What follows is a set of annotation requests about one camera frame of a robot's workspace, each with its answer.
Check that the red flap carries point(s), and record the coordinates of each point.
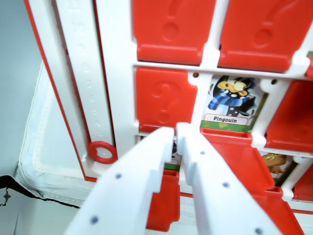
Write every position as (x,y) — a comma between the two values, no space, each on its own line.
(291,117)
(171,29)
(234,156)
(166,98)
(259,34)
(166,203)

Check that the penguin picture card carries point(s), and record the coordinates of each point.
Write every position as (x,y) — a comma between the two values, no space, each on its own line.
(232,102)

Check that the red and white game board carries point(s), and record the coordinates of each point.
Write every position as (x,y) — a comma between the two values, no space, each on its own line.
(117,73)

